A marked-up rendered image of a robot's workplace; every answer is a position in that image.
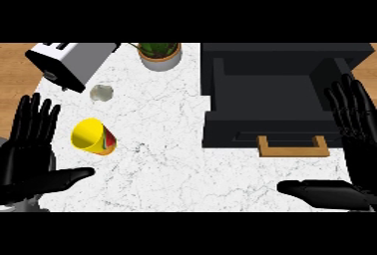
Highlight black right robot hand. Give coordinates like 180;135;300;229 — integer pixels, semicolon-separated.
275;73;377;211

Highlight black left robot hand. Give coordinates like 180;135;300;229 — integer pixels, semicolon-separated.
0;93;96;205

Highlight yellow cup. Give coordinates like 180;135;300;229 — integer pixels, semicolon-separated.
69;117;118;156

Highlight dark grey drawer front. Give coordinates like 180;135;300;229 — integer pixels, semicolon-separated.
201;111;344;149

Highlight dark grey drawer cabinet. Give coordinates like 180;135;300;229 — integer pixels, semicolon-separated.
198;42;375;118

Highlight pale garlic bulb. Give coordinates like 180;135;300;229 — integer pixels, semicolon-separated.
88;84;115;103

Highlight silver toaster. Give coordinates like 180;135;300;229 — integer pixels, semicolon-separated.
23;42;122;94

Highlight potted green plant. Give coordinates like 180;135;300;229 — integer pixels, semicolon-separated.
128;42;185;73

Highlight wooden drawer handle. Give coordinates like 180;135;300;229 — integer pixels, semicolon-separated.
257;134;331;158

